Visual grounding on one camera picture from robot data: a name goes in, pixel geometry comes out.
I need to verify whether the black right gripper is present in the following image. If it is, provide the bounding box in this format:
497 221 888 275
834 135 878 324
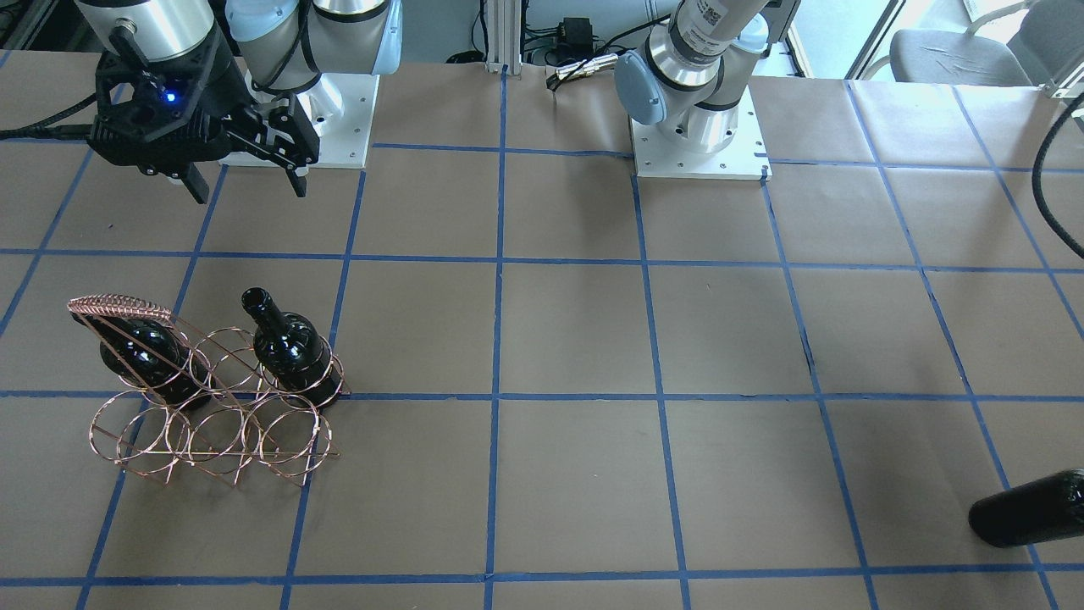
89 33 320 205

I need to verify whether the dark wine bottle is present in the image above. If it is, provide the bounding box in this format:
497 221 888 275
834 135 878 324
968 469 1083 548
90 317 211 412
241 286 341 408

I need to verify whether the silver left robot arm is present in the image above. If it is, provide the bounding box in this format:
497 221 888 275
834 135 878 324
224 1 773 182

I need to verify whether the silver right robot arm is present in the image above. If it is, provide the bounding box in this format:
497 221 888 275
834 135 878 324
77 1 403 203

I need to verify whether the dark wine bottle upright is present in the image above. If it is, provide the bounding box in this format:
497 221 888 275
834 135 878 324
241 286 341 408

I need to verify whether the black power adapter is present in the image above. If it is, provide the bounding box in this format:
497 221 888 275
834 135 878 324
556 17 595 55

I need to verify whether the grey office chair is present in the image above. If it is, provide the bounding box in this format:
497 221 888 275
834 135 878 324
857 1 1083 98

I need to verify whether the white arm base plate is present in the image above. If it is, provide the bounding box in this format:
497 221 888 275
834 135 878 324
218 73 380 169
628 88 773 181

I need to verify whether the dark wine bottle under handle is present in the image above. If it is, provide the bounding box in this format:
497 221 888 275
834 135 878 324
90 317 211 412

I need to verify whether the copper wire wine basket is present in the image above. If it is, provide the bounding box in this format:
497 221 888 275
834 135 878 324
67 288 350 486

